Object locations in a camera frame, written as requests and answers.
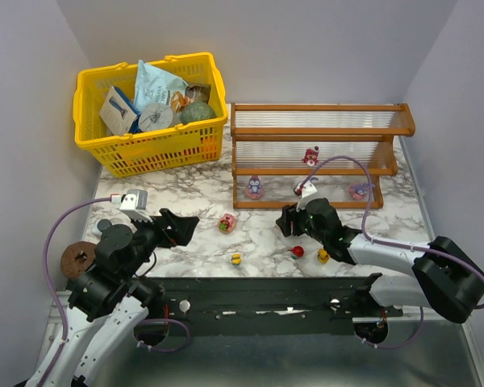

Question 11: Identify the yellow haired figure toy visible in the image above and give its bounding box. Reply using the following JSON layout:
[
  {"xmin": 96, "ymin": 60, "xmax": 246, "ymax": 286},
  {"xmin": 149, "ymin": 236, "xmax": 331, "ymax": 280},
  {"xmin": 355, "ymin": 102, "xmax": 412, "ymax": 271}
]
[{"xmin": 317, "ymin": 248, "xmax": 330, "ymax": 264}]

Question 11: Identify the red haired figure toy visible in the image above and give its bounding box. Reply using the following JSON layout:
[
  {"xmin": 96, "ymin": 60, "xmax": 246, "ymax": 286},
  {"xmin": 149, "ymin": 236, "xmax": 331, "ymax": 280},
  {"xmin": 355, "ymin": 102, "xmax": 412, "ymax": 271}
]
[{"xmin": 289, "ymin": 246, "xmax": 305, "ymax": 260}]

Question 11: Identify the purple bunny pink donut toy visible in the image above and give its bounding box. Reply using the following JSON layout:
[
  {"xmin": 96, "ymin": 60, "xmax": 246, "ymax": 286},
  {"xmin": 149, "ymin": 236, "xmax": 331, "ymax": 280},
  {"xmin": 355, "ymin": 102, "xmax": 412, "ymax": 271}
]
[{"xmin": 245, "ymin": 175, "xmax": 265, "ymax": 200}]

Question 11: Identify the purple bunny pink cup toy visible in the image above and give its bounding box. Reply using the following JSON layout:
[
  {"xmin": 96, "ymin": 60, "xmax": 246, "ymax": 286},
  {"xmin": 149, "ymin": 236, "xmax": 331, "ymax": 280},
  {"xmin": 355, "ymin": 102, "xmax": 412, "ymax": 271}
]
[{"xmin": 348, "ymin": 183, "xmax": 375, "ymax": 201}]

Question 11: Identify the pink bear strawberry donut toy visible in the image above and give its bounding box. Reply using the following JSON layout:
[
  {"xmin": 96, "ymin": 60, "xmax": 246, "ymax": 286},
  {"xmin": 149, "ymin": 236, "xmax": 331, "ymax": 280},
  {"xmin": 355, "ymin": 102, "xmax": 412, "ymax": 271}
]
[{"xmin": 217, "ymin": 213, "xmax": 236, "ymax": 234}]

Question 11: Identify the yellow blue minion toy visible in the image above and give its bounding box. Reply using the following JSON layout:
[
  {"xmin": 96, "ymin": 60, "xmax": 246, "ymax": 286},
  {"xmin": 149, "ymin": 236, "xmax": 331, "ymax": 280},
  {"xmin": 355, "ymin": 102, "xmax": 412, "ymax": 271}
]
[{"xmin": 231, "ymin": 253, "xmax": 242, "ymax": 266}]

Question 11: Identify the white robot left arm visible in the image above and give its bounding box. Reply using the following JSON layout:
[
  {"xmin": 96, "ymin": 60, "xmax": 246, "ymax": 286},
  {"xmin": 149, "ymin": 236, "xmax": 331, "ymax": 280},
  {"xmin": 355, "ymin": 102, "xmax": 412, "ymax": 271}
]
[{"xmin": 24, "ymin": 209, "xmax": 199, "ymax": 386}]

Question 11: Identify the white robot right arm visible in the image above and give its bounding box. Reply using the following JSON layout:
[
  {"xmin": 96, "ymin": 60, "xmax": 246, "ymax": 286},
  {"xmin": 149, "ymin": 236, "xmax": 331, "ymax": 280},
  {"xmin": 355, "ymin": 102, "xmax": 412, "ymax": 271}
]
[{"xmin": 276, "ymin": 198, "xmax": 484, "ymax": 323}]

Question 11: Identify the wooden two-tier shelf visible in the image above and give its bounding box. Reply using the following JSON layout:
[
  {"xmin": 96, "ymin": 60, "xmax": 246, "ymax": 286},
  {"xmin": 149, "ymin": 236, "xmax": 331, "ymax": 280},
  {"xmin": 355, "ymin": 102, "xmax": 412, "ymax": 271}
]
[{"xmin": 231, "ymin": 103, "xmax": 415, "ymax": 210}]

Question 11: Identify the brown tape roll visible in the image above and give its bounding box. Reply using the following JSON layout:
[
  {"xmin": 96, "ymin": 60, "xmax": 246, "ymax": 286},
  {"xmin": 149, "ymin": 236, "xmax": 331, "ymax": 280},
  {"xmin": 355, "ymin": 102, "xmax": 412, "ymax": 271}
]
[{"xmin": 60, "ymin": 241, "xmax": 96, "ymax": 280}]

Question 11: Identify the yellow plastic shopping basket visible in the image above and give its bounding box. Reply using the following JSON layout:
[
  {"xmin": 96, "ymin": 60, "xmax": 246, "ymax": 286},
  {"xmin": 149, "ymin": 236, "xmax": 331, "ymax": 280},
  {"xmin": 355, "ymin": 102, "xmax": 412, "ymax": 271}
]
[{"xmin": 73, "ymin": 52, "xmax": 228, "ymax": 177}]

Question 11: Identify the grey wrapped round package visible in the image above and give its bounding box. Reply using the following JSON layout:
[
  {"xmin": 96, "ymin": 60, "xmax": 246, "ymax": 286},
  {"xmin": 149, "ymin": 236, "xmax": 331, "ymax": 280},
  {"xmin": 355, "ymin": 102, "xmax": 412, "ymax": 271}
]
[{"xmin": 139, "ymin": 102, "xmax": 176, "ymax": 132}]

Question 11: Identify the green melon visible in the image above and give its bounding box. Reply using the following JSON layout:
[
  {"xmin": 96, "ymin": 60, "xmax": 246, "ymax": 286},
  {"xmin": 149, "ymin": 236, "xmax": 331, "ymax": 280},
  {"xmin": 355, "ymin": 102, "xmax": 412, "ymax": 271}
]
[{"xmin": 180, "ymin": 101, "xmax": 216, "ymax": 125}]

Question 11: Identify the white and blue razor box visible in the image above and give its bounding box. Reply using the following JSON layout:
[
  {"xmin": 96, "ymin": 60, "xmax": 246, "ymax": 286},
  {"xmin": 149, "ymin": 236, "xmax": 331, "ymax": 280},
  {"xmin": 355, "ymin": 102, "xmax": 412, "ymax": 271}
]
[{"xmin": 99, "ymin": 85, "xmax": 140, "ymax": 136}]

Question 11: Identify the brown snack packet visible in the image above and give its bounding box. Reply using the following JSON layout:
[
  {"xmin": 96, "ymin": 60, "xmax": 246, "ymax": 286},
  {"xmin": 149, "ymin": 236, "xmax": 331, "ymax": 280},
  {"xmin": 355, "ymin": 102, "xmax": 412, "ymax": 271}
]
[{"xmin": 170, "ymin": 83, "xmax": 211, "ymax": 114}]

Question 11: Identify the light blue cassava chips bag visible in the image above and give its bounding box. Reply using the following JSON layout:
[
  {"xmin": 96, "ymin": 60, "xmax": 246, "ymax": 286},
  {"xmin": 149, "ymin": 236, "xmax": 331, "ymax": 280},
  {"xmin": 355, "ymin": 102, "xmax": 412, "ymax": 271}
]
[{"xmin": 133, "ymin": 60, "xmax": 188, "ymax": 113}]

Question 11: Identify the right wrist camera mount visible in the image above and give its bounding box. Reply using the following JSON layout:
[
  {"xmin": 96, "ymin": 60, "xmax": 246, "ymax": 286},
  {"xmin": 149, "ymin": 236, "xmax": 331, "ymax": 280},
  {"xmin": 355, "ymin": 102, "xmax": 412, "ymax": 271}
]
[{"xmin": 294, "ymin": 181, "xmax": 319, "ymax": 211}]

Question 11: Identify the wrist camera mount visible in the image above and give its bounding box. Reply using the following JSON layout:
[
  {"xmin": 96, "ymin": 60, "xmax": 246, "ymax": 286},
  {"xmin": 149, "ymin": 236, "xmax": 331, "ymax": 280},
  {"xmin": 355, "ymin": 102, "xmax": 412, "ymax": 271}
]
[
  {"xmin": 119, "ymin": 189, "xmax": 152, "ymax": 223},
  {"xmin": 294, "ymin": 181, "xmax": 319, "ymax": 211}
]

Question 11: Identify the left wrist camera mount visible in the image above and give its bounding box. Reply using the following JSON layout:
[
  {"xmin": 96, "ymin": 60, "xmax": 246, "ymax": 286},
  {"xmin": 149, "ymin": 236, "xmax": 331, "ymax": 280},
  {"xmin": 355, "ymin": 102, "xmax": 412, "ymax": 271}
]
[{"xmin": 119, "ymin": 189, "xmax": 152, "ymax": 223}]

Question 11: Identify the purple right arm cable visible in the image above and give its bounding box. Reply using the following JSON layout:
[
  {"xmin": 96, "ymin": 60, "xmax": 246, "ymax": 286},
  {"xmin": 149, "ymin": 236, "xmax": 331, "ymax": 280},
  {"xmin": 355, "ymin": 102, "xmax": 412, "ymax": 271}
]
[{"xmin": 294, "ymin": 156, "xmax": 484, "ymax": 350}]

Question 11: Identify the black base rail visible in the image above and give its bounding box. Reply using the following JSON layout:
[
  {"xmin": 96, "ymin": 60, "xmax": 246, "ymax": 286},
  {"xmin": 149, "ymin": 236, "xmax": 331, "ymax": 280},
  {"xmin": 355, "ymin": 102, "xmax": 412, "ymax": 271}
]
[{"xmin": 66, "ymin": 276, "xmax": 404, "ymax": 338}]

